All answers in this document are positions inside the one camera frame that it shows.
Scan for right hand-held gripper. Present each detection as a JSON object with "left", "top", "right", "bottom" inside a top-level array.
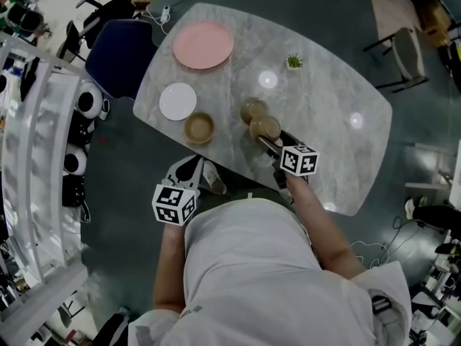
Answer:
[{"left": 256, "top": 129, "right": 320, "bottom": 194}]

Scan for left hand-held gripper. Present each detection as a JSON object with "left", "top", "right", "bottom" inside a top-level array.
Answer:
[{"left": 151, "top": 155, "right": 205, "bottom": 227}]

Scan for brown bowl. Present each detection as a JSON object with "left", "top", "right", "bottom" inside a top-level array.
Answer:
[
  {"left": 240, "top": 97, "right": 269, "bottom": 126},
  {"left": 184, "top": 112, "right": 216, "bottom": 146},
  {"left": 249, "top": 115, "right": 282, "bottom": 142}
]

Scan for person's right forearm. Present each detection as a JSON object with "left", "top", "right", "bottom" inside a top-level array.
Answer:
[{"left": 282, "top": 173, "right": 365, "bottom": 281}]

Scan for person's left forearm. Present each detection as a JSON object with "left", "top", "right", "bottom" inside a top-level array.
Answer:
[{"left": 153, "top": 221, "right": 192, "bottom": 316}]

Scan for person's white shoe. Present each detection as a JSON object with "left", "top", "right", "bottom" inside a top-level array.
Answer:
[{"left": 202, "top": 159, "right": 228, "bottom": 195}]

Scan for white plate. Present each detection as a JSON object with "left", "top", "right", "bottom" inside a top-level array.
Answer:
[{"left": 158, "top": 82, "right": 198, "bottom": 122}]

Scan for small potted green plant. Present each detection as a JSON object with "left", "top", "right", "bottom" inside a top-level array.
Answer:
[{"left": 285, "top": 52, "right": 305, "bottom": 72}]

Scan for white and black robot head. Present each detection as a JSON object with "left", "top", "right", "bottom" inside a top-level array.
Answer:
[
  {"left": 76, "top": 80, "right": 103, "bottom": 120},
  {"left": 63, "top": 143, "right": 89, "bottom": 176}
]

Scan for pink plate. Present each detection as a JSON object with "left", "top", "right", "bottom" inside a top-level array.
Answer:
[{"left": 172, "top": 20, "right": 236, "bottom": 71}]

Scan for person's white shirt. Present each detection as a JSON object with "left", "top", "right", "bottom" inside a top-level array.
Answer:
[{"left": 127, "top": 196, "right": 413, "bottom": 346}]

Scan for blue padded chair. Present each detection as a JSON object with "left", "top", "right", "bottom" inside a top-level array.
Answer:
[{"left": 85, "top": 19, "right": 158, "bottom": 101}]

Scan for white shelf unit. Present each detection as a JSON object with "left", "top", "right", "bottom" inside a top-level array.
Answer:
[{"left": 0, "top": 33, "right": 90, "bottom": 342}]

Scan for black office chair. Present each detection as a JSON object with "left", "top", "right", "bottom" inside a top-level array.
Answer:
[{"left": 74, "top": 0, "right": 142, "bottom": 35}]

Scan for floor cables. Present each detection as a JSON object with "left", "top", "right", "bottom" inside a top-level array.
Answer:
[{"left": 349, "top": 215, "right": 435, "bottom": 270}]

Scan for grey chair with black frame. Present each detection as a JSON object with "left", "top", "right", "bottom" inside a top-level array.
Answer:
[{"left": 362, "top": 27, "right": 430, "bottom": 94}]

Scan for white power cable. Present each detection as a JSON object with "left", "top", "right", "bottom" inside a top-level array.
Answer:
[{"left": 144, "top": 1, "right": 170, "bottom": 35}]

